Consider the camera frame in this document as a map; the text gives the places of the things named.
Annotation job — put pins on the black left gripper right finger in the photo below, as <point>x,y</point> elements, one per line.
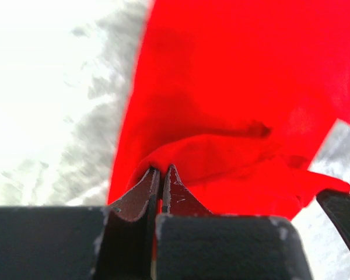
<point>194,243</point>

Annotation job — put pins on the bright red t shirt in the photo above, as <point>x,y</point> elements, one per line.
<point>239,96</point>

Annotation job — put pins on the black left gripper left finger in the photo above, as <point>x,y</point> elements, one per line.
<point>81,242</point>

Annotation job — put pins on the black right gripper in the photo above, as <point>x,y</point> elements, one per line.
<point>336,205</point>

